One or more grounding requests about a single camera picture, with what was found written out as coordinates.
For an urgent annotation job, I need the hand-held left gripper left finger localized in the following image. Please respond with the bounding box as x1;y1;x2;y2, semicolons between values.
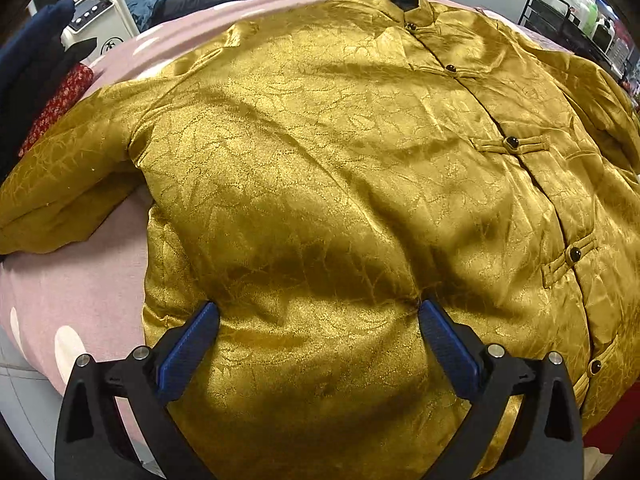
54;301;222;480

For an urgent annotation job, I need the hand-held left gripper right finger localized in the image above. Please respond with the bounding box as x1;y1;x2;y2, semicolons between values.
417;299;585;480

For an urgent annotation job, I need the gold satin jacket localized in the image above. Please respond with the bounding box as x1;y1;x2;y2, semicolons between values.
0;0;640;480

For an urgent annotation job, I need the pink polka dot blanket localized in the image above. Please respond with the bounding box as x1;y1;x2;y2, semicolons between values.
0;0;506;466

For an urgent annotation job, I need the folded red floral cloth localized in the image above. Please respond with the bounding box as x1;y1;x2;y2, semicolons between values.
17;64;96;159

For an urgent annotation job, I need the folded black cloth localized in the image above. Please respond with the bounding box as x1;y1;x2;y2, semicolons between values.
0;36;99;173

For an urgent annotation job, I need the folded navy cloth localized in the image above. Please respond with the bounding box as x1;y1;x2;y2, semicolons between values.
0;0;77;111

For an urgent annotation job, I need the white beauty machine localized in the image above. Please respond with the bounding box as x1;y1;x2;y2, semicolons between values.
27;0;140;56

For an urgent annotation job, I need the green bottle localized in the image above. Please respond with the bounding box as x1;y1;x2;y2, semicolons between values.
580;0;602;37

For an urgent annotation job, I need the black wire rack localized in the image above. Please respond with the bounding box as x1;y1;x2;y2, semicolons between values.
517;0;640;92

